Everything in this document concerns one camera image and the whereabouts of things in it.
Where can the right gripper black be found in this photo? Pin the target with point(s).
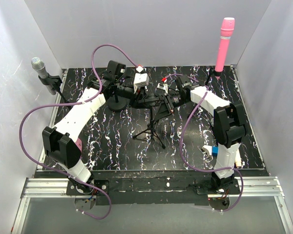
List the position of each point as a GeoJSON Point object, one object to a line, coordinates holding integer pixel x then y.
{"type": "Point", "coordinates": [164, 109]}

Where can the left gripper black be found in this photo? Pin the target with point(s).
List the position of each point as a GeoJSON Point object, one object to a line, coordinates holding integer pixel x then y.
{"type": "Point", "coordinates": [139, 102]}

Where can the black round-base desk stand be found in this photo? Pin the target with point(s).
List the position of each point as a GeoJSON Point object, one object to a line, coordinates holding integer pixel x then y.
{"type": "Point", "coordinates": [117, 103]}

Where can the black tripod stand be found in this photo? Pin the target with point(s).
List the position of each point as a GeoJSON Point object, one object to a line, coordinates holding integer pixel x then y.
{"type": "Point", "coordinates": [212, 72]}
{"type": "Point", "coordinates": [149, 102]}

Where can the beige peach microphone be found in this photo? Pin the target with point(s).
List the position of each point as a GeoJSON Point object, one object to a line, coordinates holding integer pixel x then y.
{"type": "Point", "coordinates": [238, 160]}

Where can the pink tall microphone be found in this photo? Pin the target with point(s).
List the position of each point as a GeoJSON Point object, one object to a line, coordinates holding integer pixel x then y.
{"type": "Point", "coordinates": [226, 32]}

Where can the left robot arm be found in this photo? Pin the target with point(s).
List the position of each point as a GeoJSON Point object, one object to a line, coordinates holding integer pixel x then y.
{"type": "Point", "coordinates": [60, 141]}

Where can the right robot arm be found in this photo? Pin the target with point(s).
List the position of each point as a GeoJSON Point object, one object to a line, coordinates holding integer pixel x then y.
{"type": "Point", "coordinates": [229, 127]}

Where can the silver grey microphone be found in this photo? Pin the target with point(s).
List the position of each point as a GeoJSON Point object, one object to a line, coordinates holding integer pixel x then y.
{"type": "Point", "coordinates": [39, 66]}

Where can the white and blue block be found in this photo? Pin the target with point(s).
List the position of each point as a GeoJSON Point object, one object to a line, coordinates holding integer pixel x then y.
{"type": "Point", "coordinates": [210, 150]}

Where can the pink plastic block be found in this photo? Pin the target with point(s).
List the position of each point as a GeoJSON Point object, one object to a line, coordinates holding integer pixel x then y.
{"type": "Point", "coordinates": [80, 147]}

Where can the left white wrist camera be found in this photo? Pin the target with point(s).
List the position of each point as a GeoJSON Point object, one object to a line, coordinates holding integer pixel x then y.
{"type": "Point", "coordinates": [141, 78]}

